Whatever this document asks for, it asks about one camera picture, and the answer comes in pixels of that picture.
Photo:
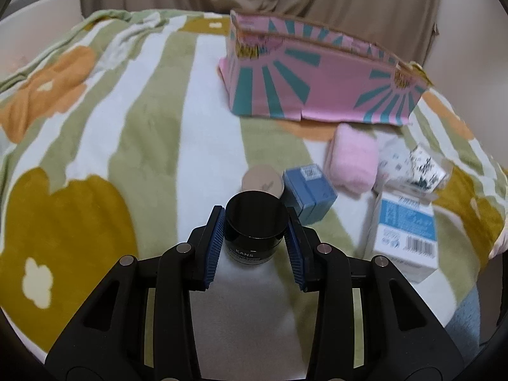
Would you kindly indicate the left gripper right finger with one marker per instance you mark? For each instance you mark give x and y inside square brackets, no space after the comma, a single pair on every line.
[371,324]

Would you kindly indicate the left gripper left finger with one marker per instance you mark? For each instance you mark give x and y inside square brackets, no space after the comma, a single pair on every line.
[137,322]

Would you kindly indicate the white blue barcode box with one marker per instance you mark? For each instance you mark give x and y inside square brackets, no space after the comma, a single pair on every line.
[403,229]

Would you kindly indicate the small blue box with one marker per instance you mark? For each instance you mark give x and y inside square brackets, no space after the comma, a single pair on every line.
[308,191]

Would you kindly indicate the black cosmetic jar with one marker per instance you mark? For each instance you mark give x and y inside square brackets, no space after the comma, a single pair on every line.
[255,224]

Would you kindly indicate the white patterned sock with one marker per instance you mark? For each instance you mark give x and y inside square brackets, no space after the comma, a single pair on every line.
[395,165]

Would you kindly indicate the black white printed box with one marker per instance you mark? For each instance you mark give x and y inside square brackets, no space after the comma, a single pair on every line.
[430,171]

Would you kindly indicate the round beige jar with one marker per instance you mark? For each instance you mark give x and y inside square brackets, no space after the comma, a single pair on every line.
[265,178]

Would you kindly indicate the pink rolled sock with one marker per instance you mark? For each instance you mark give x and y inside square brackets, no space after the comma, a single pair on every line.
[352,159]

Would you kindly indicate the striped floral blanket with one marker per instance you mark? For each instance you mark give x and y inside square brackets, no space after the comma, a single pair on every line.
[118,139]

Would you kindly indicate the pink teal cardboard box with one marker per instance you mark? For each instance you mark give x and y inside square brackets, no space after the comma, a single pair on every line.
[286,68]

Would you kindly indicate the white padded headboard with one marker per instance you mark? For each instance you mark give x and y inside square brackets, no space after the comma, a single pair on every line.
[30,26]

